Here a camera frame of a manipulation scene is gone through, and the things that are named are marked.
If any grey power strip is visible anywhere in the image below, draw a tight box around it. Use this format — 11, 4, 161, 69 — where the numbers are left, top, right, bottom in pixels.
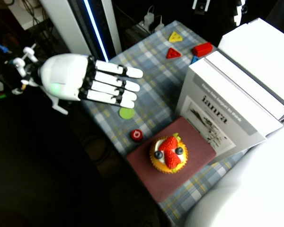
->
137, 20, 165, 34

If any white power adapter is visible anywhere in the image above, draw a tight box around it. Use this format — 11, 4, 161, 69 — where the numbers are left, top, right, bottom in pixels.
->
143, 6, 156, 27

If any white plug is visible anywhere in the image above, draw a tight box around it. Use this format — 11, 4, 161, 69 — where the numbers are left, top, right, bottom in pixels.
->
153, 14, 165, 31

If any white column with blue light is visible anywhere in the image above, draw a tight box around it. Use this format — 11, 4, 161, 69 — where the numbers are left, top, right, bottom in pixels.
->
39, 0, 123, 62

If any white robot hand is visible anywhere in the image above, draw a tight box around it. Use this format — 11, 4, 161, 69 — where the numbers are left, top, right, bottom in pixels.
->
37, 53, 144, 116

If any yellow triangle block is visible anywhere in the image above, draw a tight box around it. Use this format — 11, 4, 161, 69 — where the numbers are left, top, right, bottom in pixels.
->
168, 31, 183, 44

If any large white box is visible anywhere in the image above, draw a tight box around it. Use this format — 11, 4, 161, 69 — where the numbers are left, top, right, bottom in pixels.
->
217, 17, 284, 123

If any large white rounded object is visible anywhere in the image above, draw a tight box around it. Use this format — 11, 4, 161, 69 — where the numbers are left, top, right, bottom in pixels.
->
183, 122, 284, 227

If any red triangle block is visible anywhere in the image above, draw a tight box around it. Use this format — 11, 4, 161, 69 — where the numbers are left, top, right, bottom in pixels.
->
166, 47, 182, 60

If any white ianra box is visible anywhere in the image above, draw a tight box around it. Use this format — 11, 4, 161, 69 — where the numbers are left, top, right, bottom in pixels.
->
175, 57, 284, 166

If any blue and green cable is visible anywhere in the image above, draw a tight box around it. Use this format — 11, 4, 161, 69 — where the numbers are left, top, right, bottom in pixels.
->
0, 39, 9, 54

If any blue plaid tablecloth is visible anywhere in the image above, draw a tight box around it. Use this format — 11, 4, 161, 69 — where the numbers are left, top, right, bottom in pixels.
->
81, 20, 249, 227

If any maroon rectangular pad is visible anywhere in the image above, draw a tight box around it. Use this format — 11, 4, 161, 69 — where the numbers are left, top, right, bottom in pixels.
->
126, 116, 217, 203

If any white cabinet panel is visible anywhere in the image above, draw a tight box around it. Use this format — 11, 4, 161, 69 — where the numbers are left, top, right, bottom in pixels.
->
7, 0, 45, 31

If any red round button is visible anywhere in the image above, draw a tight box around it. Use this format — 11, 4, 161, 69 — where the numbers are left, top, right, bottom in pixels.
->
130, 129, 143, 142

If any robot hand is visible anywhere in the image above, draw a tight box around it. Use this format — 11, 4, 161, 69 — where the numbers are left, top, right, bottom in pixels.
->
231, 0, 248, 26

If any toy strawberry fruit tart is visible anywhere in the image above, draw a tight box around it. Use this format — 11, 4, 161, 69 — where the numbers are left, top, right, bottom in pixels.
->
149, 132, 189, 175

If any red rectangular block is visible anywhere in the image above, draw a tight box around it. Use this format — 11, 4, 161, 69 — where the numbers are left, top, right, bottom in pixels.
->
192, 42, 213, 57

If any green round disc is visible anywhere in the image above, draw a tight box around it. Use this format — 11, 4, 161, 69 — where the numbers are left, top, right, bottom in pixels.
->
119, 107, 136, 120

